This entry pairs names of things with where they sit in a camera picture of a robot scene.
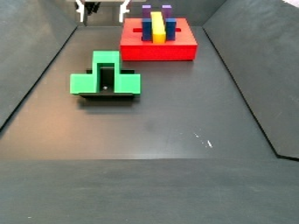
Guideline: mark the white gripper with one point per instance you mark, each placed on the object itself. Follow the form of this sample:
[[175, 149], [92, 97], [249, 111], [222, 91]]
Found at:
[[123, 9]]

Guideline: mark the green stepped block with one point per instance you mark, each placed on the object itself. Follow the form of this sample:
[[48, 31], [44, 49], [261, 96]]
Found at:
[[86, 82]]

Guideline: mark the red base board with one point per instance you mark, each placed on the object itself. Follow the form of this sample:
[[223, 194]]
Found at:
[[138, 50]]

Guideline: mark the black fixture stand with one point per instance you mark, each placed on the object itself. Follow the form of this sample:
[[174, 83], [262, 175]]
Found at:
[[106, 90]]

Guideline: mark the yellow long bar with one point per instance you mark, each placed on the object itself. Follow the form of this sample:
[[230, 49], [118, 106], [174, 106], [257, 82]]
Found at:
[[158, 27]]

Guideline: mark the purple right front post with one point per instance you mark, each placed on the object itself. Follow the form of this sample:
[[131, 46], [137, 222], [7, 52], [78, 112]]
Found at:
[[147, 9]]

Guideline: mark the purple post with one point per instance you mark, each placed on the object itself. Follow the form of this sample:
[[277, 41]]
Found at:
[[147, 9], [167, 11]]

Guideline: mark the blue right rear post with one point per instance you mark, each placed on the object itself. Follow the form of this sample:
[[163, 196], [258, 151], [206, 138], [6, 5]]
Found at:
[[147, 29]]

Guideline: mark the blue post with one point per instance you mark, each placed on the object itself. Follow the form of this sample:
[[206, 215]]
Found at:
[[147, 29], [170, 28]]

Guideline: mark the purple left front post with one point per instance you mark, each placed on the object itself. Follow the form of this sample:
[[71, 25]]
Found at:
[[167, 11]]

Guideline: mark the blue left rear post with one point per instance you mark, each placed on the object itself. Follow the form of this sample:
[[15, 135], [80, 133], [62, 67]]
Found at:
[[170, 28]]

